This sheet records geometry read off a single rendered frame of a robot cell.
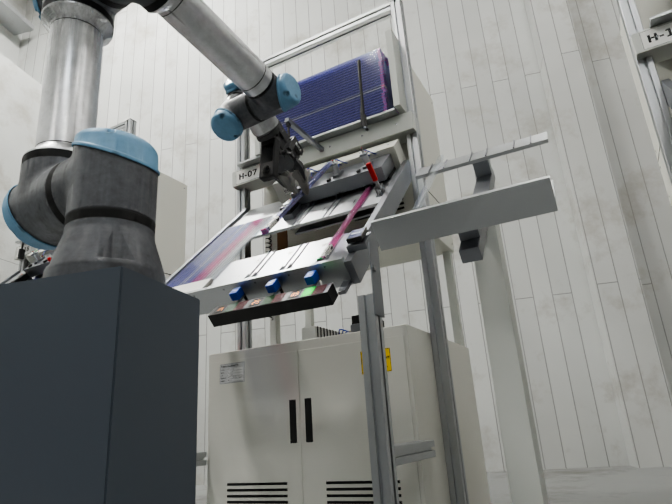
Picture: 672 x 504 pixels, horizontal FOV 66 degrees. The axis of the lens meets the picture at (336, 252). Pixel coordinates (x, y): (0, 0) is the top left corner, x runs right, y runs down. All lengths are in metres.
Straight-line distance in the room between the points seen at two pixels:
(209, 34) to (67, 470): 0.78
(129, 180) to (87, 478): 0.37
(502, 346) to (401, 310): 3.22
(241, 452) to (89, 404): 1.11
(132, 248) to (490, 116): 4.43
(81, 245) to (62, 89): 0.34
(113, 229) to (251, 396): 1.05
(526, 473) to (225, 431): 0.94
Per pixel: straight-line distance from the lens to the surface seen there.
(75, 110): 0.95
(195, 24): 1.08
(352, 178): 1.70
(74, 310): 0.66
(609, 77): 5.22
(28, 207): 0.88
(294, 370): 1.59
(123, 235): 0.72
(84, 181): 0.76
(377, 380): 1.13
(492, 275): 1.19
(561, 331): 4.32
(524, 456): 1.15
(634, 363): 4.18
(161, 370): 0.68
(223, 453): 1.74
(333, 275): 1.22
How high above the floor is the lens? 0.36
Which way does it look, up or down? 19 degrees up
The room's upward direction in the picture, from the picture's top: 4 degrees counter-clockwise
